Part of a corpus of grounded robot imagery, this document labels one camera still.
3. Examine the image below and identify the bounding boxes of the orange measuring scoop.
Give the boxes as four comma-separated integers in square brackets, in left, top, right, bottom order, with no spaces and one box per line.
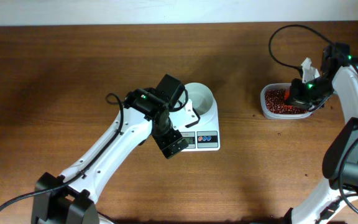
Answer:
[284,89,291,101]

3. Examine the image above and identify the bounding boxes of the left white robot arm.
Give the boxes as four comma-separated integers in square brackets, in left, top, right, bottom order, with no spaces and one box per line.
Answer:
[31,75,188,223]

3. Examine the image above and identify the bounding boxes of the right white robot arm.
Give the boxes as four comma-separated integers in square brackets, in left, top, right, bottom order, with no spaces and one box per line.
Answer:
[285,43,358,223]

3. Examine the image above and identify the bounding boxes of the white digital kitchen scale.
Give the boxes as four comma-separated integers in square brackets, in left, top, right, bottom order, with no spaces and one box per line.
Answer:
[176,99,220,152]

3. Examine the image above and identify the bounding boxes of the white round bowl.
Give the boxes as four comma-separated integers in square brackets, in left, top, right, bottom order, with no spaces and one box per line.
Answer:
[185,83,214,116]

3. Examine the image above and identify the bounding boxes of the red beans in container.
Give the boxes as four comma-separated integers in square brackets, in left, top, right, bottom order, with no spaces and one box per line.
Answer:
[265,89,307,114]

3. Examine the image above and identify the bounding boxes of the clear plastic bean container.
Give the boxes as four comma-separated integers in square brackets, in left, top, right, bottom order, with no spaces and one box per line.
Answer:
[260,83,315,121]

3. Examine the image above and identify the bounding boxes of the left black camera cable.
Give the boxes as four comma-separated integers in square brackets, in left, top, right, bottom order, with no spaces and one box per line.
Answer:
[0,92,126,224]

